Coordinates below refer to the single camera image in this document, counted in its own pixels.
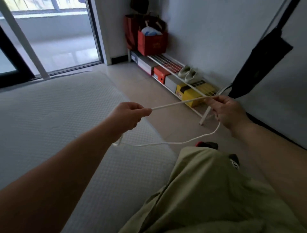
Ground person's right hand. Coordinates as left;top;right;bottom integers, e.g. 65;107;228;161
205;95;251;135

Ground person's left hand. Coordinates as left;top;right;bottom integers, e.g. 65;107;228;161
106;102;153;137

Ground white shoelace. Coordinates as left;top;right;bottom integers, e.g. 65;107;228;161
112;95;221;147

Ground person's right forearm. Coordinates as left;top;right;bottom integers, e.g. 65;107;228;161
231;120;307;224

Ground yellow shoe box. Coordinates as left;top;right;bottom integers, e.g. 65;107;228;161
175;80;216;108

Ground black baseboard strip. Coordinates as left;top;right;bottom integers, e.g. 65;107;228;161
111;54;307;150

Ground white shoe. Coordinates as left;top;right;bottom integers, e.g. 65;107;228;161
184;68;201;84
178;65;191;78

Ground red shoe box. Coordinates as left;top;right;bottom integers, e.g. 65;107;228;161
152;65;172;84

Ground white and grey shoe box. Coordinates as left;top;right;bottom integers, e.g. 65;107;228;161
130;50;159;76

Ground black hanging garment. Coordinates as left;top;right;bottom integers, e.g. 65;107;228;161
228;0;302;99

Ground white metal shoe rack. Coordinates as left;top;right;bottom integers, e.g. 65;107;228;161
127;0;288;126

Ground large red paper bag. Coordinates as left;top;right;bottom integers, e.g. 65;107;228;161
137;21;168;56

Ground olive green shorts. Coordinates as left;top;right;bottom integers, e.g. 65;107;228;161
119;146;307;233

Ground dark red paper bag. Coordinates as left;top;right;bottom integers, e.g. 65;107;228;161
123;14;144;51

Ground glass sliding door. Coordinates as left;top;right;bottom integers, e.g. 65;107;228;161
0;0;113;88

